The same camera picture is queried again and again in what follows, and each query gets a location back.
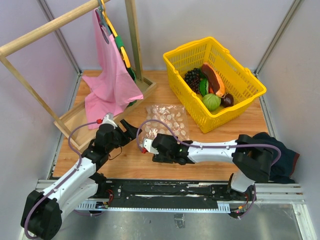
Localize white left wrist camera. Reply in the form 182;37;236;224
96;112;118;128

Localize yellow plastic basket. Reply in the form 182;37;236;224
163;36;267;133

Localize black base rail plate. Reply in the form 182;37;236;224
77;178;253;210

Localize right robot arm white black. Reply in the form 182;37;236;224
142;133;273;200

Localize grey clothes hanger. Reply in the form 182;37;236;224
95;0;112;44

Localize pink t-shirt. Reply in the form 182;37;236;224
82;11;144;123

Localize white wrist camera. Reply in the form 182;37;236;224
142;138;159;155
96;112;118;128

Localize toy watermelon slice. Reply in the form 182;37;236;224
198;78;209;97

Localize clear polka dot zip bag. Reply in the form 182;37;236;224
139;104;190;146

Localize yellow clothes hanger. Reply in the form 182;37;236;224
102;0;131;69

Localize green t-shirt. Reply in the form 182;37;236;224
114;35;142;109

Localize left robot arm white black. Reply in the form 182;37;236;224
20;115;142;240

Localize toy papaya slice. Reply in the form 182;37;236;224
201;62;225;98

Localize dark navy cloth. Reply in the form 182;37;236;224
252;132;300;184

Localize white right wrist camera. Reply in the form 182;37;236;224
142;138;159;155

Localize black toy grapes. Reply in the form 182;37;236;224
184;68;201;94

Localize green toy cabbage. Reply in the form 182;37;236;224
202;93;221;112

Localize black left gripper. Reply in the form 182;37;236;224
106;119;142;153

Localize dark brown toy chestnut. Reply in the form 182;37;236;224
220;93;234;108

